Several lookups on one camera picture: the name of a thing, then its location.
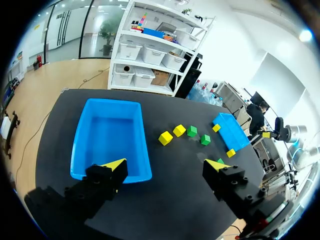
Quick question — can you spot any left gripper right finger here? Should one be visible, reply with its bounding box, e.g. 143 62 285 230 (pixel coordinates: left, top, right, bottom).
202 158 268 220

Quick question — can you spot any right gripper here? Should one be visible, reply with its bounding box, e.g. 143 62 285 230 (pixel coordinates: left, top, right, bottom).
261 116 288 142

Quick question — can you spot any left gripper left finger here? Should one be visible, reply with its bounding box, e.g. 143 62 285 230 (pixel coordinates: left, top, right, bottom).
63 157 129 220

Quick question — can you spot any person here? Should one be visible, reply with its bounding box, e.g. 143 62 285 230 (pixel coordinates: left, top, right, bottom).
246 101 270 137

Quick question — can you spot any blue plastic bin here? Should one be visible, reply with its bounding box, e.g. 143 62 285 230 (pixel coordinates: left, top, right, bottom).
70 98 153 185
212 112 251 152

